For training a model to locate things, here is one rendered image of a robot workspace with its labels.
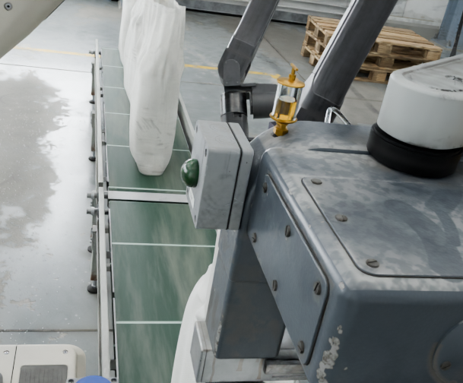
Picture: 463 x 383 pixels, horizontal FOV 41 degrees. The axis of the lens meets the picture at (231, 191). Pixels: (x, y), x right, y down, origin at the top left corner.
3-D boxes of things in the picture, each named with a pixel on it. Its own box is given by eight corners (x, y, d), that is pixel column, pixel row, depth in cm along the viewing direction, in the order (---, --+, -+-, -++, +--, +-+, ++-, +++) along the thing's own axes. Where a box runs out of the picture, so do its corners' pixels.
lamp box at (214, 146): (185, 194, 67) (196, 118, 63) (224, 196, 68) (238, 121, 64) (195, 230, 61) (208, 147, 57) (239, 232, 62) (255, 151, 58)
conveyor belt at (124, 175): (100, 57, 439) (101, 45, 435) (154, 63, 449) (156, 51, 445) (107, 210, 249) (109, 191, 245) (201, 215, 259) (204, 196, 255)
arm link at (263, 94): (223, 70, 135) (222, 59, 126) (276, 67, 134) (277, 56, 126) (226, 124, 134) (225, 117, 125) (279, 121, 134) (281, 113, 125)
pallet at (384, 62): (302, 41, 670) (306, 28, 664) (402, 53, 700) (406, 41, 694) (328, 63, 598) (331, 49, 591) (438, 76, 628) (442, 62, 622)
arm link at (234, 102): (220, 98, 133) (218, 87, 128) (252, 96, 133) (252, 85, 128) (221, 128, 131) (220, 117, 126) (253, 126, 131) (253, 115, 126)
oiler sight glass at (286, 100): (268, 111, 63) (275, 78, 62) (291, 112, 64) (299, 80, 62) (274, 119, 61) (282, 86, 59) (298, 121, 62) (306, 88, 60)
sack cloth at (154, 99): (125, 133, 301) (139, -19, 268) (168, 137, 305) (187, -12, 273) (126, 175, 260) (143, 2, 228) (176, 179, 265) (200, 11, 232)
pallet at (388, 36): (305, 28, 665) (308, 14, 658) (407, 42, 687) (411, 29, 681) (325, 47, 592) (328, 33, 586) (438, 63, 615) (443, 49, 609)
